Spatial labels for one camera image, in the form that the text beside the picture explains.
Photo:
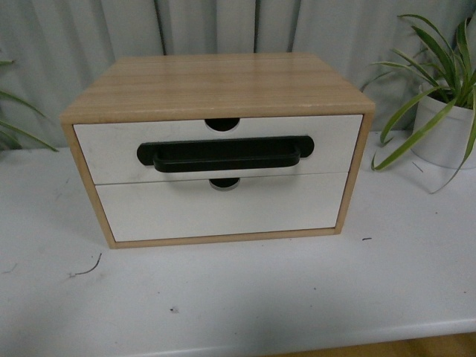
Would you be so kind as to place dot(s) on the white drawer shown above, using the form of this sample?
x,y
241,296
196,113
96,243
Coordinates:
x,y
110,149
178,209

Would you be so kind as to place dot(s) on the wooden drawer cabinet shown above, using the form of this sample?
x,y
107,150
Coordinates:
x,y
219,89

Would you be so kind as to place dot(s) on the white plant pot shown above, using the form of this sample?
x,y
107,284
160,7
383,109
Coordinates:
x,y
445,144

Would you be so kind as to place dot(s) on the green plant leaves left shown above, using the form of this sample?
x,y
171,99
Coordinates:
x,y
9,131

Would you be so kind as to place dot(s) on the green spider plant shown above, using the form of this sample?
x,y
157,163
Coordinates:
x,y
445,71

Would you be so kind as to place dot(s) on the black drawer handle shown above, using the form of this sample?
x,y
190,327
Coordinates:
x,y
225,154

